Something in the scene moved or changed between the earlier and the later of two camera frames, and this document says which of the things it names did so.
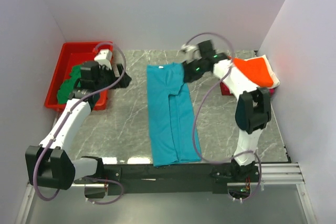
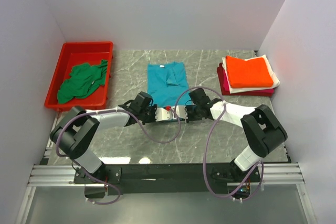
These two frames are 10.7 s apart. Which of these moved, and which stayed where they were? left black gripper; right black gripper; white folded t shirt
Moved: right black gripper; left black gripper
Stayed: white folded t shirt
